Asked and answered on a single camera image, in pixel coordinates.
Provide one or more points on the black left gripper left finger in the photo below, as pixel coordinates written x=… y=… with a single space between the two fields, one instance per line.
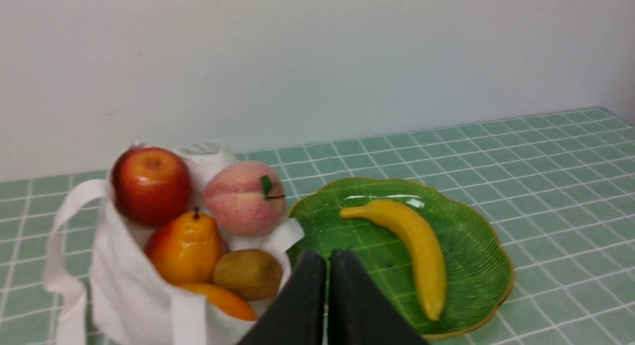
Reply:
x=296 y=315

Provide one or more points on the pink peach with leaf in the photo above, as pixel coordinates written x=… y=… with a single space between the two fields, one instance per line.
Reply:
x=247 y=198

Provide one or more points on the green checkered tablecloth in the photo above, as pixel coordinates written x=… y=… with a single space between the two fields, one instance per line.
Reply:
x=558 y=189

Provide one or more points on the red apple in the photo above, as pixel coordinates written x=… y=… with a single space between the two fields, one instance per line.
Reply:
x=152 y=185

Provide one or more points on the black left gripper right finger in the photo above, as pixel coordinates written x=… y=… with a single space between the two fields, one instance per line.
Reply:
x=358 y=313

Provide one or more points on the green glass plate gold rim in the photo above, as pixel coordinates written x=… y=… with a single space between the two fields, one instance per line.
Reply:
x=480 y=274

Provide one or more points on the orange mango fruit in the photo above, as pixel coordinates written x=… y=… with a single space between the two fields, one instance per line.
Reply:
x=228 y=302

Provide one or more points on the white cloth tote bag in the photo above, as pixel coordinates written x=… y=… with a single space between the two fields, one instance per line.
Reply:
x=131 y=303

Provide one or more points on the orange yellow pear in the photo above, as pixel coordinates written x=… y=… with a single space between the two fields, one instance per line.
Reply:
x=187 y=249

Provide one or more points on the brown kiwi fruit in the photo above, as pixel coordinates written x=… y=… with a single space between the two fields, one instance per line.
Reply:
x=252 y=274

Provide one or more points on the yellow plastic banana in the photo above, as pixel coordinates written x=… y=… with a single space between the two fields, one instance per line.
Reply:
x=428 y=266

